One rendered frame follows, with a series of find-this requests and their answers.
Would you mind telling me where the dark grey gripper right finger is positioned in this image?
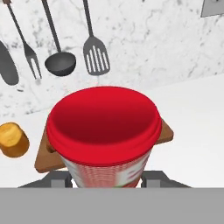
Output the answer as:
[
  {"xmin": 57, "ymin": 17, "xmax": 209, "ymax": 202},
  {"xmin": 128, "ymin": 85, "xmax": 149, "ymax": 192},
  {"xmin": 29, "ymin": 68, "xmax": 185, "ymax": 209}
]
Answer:
[{"xmin": 140, "ymin": 171, "xmax": 192, "ymax": 189}]

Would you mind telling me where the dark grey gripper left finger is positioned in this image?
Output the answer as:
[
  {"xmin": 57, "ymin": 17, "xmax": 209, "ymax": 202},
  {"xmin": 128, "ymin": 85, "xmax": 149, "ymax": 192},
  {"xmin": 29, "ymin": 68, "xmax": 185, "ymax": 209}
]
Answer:
[{"xmin": 17, "ymin": 170, "xmax": 74, "ymax": 189}]

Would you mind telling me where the red-lidded jam jar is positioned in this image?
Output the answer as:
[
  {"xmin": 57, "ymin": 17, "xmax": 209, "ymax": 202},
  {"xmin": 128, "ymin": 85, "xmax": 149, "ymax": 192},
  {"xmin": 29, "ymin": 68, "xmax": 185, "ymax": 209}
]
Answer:
[{"xmin": 45, "ymin": 86, "xmax": 163, "ymax": 189}]

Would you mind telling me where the wooden cutting board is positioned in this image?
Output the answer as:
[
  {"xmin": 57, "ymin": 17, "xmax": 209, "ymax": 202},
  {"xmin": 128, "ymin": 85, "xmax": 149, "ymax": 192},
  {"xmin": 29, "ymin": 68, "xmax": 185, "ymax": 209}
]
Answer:
[{"xmin": 34, "ymin": 117, "xmax": 175, "ymax": 174}]

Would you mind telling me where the golden brown muffin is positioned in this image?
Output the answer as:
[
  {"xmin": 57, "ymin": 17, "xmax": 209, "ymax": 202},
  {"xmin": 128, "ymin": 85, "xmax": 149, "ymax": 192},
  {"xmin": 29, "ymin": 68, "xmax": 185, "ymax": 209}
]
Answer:
[{"xmin": 0, "ymin": 122, "xmax": 31, "ymax": 158}]

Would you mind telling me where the dark grey hanging ladle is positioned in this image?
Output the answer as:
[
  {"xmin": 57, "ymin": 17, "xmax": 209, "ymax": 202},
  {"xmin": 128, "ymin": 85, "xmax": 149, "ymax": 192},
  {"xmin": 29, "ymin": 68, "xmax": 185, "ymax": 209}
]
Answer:
[{"xmin": 40, "ymin": 0, "xmax": 77, "ymax": 77}]

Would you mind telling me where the dark grey hanging spoon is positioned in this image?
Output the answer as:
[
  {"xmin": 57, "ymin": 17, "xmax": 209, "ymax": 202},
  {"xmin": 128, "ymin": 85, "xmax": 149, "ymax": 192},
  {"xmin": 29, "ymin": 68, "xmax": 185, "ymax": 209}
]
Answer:
[{"xmin": 0, "ymin": 40, "xmax": 20, "ymax": 87}]

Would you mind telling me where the dark grey slotted spatula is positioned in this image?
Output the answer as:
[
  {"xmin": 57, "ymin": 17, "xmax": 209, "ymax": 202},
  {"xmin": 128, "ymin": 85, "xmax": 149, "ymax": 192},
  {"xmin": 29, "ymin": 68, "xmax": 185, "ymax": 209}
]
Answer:
[{"xmin": 81, "ymin": 0, "xmax": 111, "ymax": 77}]

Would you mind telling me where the dark grey hanging fork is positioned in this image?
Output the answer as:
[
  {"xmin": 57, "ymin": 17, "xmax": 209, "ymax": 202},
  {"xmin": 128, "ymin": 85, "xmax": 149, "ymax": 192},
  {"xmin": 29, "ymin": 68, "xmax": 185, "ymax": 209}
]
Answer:
[{"xmin": 3, "ymin": 0, "xmax": 43, "ymax": 81}]

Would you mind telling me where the grey wall outlet plate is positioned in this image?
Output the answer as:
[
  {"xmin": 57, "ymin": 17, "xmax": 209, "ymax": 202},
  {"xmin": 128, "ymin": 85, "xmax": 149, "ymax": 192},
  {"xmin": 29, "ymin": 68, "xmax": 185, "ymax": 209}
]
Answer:
[{"xmin": 200, "ymin": 0, "xmax": 224, "ymax": 18}]

